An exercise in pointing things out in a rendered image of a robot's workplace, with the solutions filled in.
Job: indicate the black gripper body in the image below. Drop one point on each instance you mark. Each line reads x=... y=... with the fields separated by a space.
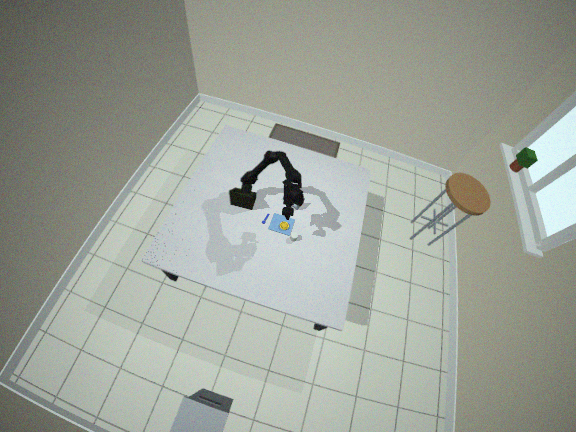
x=287 y=211

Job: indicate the blue flat mat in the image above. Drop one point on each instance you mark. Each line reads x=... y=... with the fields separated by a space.
x=275 y=224

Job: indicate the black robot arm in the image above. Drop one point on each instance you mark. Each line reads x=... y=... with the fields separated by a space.
x=292 y=176

